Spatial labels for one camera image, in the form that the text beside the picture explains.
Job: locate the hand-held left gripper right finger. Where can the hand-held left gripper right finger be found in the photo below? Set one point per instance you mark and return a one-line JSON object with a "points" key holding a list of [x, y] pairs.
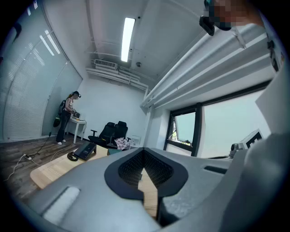
{"points": [[199, 179]]}

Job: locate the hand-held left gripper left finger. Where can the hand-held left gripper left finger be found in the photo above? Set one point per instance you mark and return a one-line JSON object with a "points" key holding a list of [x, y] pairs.
{"points": [[90, 192]]}

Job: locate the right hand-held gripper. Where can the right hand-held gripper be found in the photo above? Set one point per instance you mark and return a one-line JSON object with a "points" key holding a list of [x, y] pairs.
{"points": [[253, 139]]}

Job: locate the teal storage bin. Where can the teal storage bin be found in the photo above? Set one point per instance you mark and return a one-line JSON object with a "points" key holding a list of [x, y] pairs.
{"points": [[114, 151]]}

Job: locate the black slanted device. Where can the black slanted device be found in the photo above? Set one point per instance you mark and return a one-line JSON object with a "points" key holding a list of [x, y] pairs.
{"points": [[85, 150]]}

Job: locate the pink checkered cloth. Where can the pink checkered cloth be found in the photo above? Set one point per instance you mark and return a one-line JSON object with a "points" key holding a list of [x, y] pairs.
{"points": [[122, 143]]}

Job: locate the black office chair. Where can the black office chair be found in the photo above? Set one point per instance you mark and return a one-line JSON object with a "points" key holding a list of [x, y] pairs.
{"points": [[106, 133], [121, 130]]}

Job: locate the white side table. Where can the white side table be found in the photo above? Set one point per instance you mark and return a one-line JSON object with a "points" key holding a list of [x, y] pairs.
{"points": [[136, 140]]}

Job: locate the small white power strip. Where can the small white power strip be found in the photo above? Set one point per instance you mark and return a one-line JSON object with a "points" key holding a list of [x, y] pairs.
{"points": [[27, 156]]}

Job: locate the person's white printed shirt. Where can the person's white printed shirt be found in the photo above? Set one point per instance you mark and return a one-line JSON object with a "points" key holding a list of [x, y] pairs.
{"points": [[267, 26]]}

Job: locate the white ceiling pipes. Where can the white ceiling pipes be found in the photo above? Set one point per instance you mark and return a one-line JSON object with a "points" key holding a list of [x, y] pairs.
{"points": [[117, 77]]}

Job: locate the white air vent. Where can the white air vent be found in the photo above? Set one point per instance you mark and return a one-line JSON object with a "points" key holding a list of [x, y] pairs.
{"points": [[105, 64]]}

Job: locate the round ceiling sensor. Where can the round ceiling sensor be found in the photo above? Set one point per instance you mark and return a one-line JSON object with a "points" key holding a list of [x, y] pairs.
{"points": [[138, 64]]}

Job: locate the long ceiling light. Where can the long ceiling light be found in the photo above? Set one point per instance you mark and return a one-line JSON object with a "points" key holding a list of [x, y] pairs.
{"points": [[128, 39]]}

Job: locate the black window frame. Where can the black window frame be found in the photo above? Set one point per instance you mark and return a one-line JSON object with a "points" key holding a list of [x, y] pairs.
{"points": [[199, 127]]}

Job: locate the black head-worn camera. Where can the black head-worn camera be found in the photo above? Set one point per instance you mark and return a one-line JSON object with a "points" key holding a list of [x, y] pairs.
{"points": [[207, 25]]}

